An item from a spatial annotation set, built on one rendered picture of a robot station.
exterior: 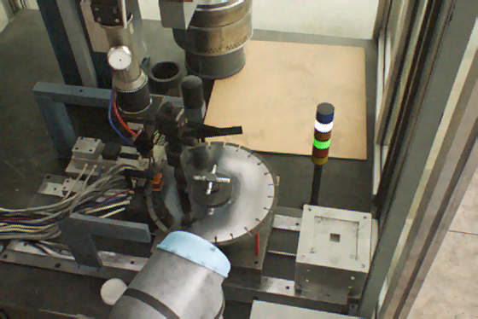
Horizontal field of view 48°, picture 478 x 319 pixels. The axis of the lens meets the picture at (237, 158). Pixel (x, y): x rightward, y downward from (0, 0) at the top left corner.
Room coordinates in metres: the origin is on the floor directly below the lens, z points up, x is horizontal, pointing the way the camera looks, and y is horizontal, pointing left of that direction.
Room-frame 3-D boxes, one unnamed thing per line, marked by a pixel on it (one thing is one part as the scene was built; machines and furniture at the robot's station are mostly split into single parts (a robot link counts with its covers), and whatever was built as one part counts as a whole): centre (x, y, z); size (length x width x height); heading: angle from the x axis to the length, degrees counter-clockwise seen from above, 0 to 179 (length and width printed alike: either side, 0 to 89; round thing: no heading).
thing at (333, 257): (0.76, -0.24, 0.82); 0.18 x 0.18 x 0.15; 77
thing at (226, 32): (1.69, 0.07, 0.93); 0.31 x 0.31 x 0.36
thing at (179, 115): (0.89, 0.15, 1.17); 0.06 x 0.05 x 0.20; 68
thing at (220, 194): (0.89, 0.07, 0.96); 0.11 x 0.11 x 0.03
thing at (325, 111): (0.97, -0.22, 1.14); 0.05 x 0.04 x 0.03; 167
